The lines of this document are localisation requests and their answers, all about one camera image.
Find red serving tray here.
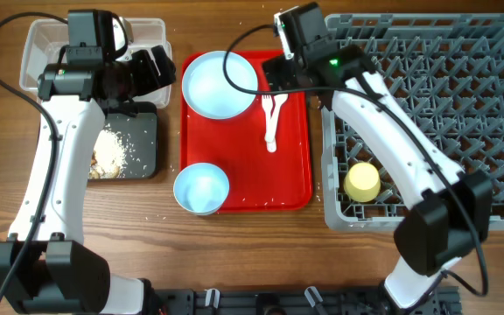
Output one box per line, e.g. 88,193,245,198
179,49,314,214

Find clear plastic bin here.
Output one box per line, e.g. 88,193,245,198
19,17,172,98

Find grey dishwasher rack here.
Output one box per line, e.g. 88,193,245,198
325,13,504,230

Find yellow plastic cup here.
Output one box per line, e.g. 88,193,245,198
344,162,381,202

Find food scraps with rice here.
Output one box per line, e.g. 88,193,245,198
87,124,157,179

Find white plastic spoon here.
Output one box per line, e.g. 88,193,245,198
264,94,288,153

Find large light blue plate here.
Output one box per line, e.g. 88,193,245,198
182,51,259,120

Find small light blue bowl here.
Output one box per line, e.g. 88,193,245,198
173,163,230,215

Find white plastic fork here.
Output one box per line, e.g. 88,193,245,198
262,94,274,143

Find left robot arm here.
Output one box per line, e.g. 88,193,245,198
0,10,176,314

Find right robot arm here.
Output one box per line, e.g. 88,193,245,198
269,3,493,312

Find black plastic tray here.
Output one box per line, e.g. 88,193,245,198
42,96,158,181

